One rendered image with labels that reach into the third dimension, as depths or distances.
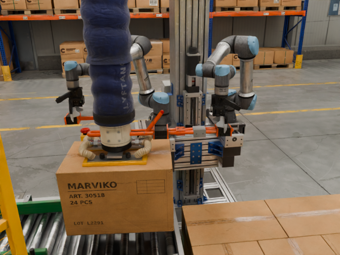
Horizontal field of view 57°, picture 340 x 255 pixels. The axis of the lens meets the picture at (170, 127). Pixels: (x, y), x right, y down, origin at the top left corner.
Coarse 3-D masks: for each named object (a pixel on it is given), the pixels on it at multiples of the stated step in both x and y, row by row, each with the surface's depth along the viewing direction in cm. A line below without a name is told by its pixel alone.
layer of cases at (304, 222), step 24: (192, 216) 211; (216, 216) 211; (240, 216) 210; (264, 216) 210; (288, 216) 210; (312, 216) 210; (336, 216) 209; (192, 240) 190; (216, 240) 189; (240, 240) 189; (264, 240) 189; (288, 240) 189; (312, 240) 188; (336, 240) 188
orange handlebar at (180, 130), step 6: (180, 126) 179; (90, 132) 176; (96, 132) 177; (132, 132) 174; (138, 132) 174; (144, 132) 174; (150, 132) 174; (168, 132) 174; (174, 132) 174; (180, 132) 174; (186, 132) 174; (192, 132) 174; (210, 132) 175; (216, 132) 175
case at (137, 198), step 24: (72, 144) 194; (168, 144) 191; (72, 168) 165; (96, 168) 165; (120, 168) 164; (144, 168) 164; (168, 168) 163; (72, 192) 166; (96, 192) 167; (120, 192) 167; (144, 192) 168; (168, 192) 168; (72, 216) 171; (96, 216) 172; (120, 216) 173; (144, 216) 173; (168, 216) 174
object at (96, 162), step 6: (96, 156) 173; (102, 156) 169; (126, 156) 170; (132, 156) 172; (144, 156) 173; (84, 162) 167; (90, 162) 167; (96, 162) 167; (102, 162) 167; (108, 162) 167; (114, 162) 167; (120, 162) 167; (126, 162) 167; (132, 162) 167; (138, 162) 167; (144, 162) 167
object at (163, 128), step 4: (156, 124) 180; (160, 124) 180; (164, 124) 180; (156, 128) 177; (160, 128) 177; (164, 128) 177; (156, 132) 172; (160, 132) 172; (164, 132) 172; (156, 136) 173; (160, 136) 173; (164, 136) 173
